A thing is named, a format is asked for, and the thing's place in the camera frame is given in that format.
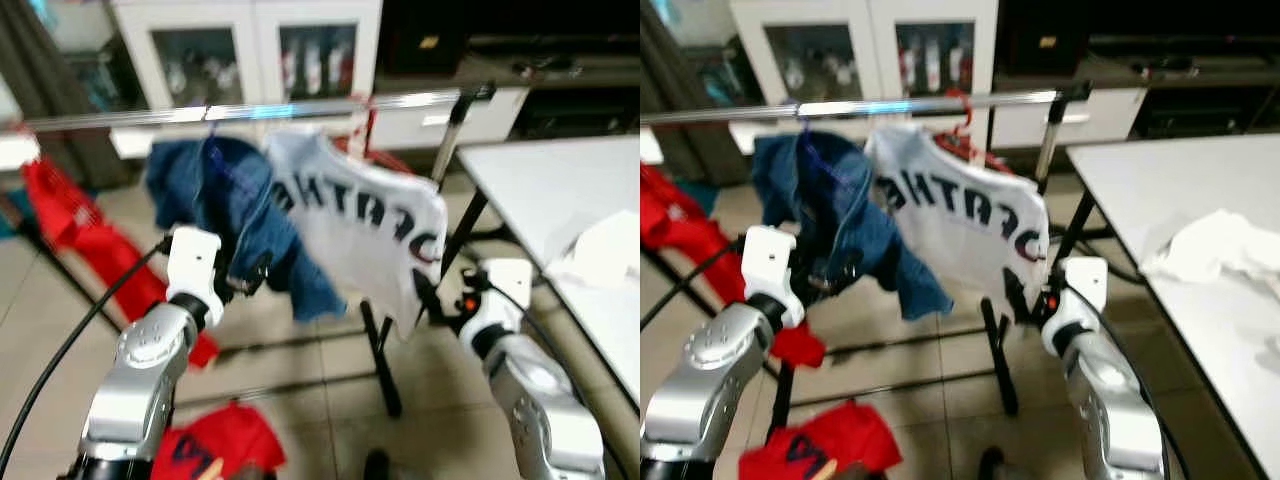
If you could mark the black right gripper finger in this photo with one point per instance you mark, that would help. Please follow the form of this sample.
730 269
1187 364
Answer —
1018 294
428 295

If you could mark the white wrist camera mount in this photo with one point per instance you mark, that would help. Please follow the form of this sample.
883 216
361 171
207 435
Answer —
1085 280
505 290
192 262
770 260

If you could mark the light grey table black legs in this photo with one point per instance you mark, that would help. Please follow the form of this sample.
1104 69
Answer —
540 190
1150 190

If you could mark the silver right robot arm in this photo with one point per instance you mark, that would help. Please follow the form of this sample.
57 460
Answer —
540 400
1110 400

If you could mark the white crumpled cloth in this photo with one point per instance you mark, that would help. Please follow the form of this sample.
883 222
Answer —
605 250
1210 245

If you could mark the red T-shirt dark print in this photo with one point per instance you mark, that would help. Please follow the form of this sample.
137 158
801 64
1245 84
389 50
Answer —
240 435
860 440

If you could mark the chrome clothes rack black stand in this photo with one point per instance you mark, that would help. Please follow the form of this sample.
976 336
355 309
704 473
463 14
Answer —
720 113
120 117

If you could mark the black box gold label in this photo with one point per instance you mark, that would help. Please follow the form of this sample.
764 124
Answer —
420 30
1040 25

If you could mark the white low drawer cabinet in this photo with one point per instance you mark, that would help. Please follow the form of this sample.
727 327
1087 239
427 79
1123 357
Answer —
1020 125
400 125

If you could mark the blue denim jacket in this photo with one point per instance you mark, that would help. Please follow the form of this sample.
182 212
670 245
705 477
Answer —
220 190
830 190

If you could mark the grey curtain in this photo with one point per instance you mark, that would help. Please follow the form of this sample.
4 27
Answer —
40 90
690 120

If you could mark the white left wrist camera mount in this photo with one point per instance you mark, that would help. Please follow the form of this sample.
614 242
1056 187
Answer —
770 260
192 262

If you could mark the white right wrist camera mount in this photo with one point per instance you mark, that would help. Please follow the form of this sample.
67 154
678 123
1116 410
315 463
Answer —
1085 280
505 290

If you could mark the long red garment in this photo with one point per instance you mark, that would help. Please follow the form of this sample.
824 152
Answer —
60 215
670 220

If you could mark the red plastic hanger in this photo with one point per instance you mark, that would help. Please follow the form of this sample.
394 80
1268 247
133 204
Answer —
985 155
362 150

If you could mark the white printed T-shirt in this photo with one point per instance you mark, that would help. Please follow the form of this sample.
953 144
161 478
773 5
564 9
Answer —
340 210
950 210

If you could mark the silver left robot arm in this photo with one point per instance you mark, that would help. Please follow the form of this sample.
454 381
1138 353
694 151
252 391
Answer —
720 350
150 350

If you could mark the purple plastic hanger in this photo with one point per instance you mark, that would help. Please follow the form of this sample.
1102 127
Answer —
210 128
806 130

